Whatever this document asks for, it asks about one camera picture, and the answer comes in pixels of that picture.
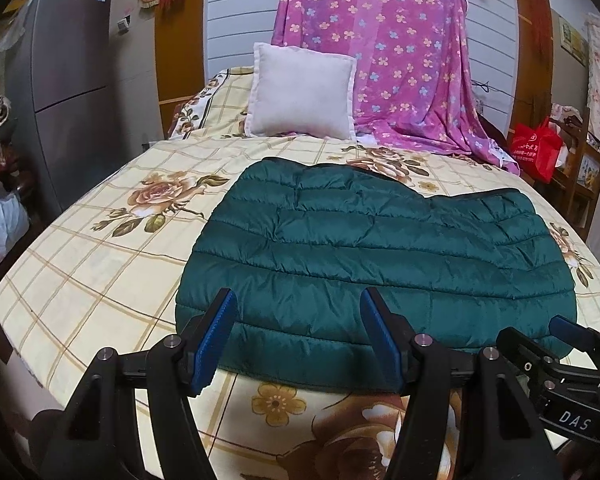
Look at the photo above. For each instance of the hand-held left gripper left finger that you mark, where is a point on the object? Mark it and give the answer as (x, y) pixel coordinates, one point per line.
(215, 345)

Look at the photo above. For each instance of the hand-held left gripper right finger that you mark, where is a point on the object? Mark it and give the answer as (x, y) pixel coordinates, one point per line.
(380, 340)

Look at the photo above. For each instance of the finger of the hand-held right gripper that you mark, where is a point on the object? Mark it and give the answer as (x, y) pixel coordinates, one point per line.
(575, 332)
(522, 350)

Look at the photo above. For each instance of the dark green puffer jacket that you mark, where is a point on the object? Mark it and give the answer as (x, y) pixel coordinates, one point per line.
(370, 250)

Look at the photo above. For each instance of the bed with floral checked sheet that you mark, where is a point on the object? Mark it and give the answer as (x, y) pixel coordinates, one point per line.
(105, 280)

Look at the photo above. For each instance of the wooden side shelf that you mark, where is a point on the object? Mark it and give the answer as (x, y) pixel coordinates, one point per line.
(577, 170)

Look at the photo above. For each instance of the red shopping bag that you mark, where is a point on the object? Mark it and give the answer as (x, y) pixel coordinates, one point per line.
(537, 152)

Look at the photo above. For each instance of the white plastic bag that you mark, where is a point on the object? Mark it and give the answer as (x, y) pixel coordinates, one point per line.
(7, 222)

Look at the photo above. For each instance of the white square pillow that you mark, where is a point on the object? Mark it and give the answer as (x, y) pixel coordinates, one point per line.
(300, 92)

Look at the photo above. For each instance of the pink floral cloth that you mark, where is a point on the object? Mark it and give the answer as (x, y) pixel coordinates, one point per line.
(405, 50)

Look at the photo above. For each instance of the grey refrigerator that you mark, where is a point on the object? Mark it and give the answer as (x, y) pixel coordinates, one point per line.
(75, 85)

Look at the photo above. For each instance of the framed wall picture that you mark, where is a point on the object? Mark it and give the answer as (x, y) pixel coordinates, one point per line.
(572, 37)

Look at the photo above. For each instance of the red knot wall ornament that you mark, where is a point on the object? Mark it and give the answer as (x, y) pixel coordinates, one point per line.
(540, 5)

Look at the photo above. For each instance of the white wall switch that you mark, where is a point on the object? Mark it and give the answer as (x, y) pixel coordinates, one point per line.
(124, 25)

